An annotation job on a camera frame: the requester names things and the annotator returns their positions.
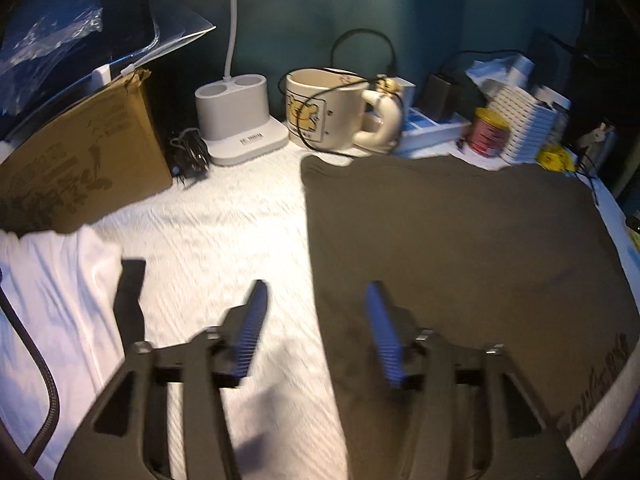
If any clear plastic bag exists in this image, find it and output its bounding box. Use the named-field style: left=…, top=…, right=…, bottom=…
left=0, top=0, right=218, bottom=126

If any brown cardboard box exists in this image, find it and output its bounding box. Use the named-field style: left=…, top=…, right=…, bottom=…
left=0, top=67, right=173, bottom=236

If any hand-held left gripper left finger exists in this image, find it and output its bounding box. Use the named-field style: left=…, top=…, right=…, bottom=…
left=54, top=280, right=271, bottom=480

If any dark brown t-shirt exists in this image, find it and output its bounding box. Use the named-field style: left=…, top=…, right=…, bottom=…
left=300, top=155, right=631, bottom=480

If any black flat strip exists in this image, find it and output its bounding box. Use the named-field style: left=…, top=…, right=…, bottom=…
left=112, top=259, right=147, bottom=361

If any yellow snack packet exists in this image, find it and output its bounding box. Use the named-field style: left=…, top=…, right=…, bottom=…
left=536, top=145, right=576, bottom=173

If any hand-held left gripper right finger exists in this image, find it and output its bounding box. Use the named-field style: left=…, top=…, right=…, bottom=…
left=366, top=280, right=583, bottom=480

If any black coiled cable bundle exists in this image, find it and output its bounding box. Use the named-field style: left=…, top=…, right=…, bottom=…
left=169, top=129, right=211, bottom=186

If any red tin can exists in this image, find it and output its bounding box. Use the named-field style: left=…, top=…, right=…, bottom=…
left=467, top=107, right=511, bottom=158

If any white plastic basket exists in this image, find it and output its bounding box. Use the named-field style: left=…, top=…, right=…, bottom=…
left=487, top=77, right=571, bottom=163

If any white cloth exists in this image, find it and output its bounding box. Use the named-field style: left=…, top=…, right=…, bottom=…
left=0, top=272, right=61, bottom=461

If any blue white box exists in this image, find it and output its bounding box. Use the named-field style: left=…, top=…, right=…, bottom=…
left=397, top=107, right=473, bottom=153

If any white charger plug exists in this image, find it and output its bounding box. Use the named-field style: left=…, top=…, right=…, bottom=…
left=395, top=79, right=417, bottom=111

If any black charger cable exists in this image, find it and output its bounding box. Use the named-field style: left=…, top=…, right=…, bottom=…
left=287, top=30, right=398, bottom=151

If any white stand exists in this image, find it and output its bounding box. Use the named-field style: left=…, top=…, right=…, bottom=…
left=92, top=64, right=136, bottom=86

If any white desk lamp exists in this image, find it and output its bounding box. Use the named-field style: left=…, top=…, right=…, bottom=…
left=195, top=0, right=291, bottom=166

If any white crumpled paper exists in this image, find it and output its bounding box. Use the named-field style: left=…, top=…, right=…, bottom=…
left=465, top=57, right=536, bottom=96

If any cream cartoon mug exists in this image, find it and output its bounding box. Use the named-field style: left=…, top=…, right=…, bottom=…
left=284, top=67, right=403, bottom=153

